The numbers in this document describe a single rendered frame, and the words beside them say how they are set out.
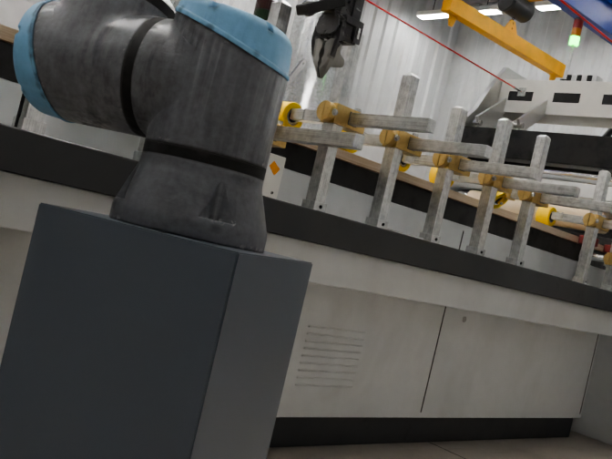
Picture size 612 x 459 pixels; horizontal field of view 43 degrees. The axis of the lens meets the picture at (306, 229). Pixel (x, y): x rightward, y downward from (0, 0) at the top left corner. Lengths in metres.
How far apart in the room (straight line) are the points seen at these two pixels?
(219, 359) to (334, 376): 1.66
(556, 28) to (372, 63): 2.77
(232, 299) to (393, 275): 1.46
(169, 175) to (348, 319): 1.61
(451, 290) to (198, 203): 1.68
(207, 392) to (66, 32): 0.47
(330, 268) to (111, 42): 1.20
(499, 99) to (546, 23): 7.89
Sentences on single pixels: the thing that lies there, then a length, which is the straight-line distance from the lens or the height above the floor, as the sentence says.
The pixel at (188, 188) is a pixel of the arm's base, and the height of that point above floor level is 0.65.
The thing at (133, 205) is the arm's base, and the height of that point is 0.62.
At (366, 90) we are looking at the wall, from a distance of 12.11.
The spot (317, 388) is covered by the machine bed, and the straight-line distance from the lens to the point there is 2.42.
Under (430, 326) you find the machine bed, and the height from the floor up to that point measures 0.43.
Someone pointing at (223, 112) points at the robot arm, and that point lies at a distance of 0.89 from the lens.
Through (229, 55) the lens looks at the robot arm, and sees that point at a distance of 0.90.
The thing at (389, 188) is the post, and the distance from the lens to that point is 2.14.
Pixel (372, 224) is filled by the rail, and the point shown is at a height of 0.71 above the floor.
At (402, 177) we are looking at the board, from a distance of 2.50.
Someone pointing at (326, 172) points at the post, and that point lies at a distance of 1.95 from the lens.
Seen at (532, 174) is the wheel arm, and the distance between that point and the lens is 2.23.
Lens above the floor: 0.63
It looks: level
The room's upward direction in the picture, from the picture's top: 13 degrees clockwise
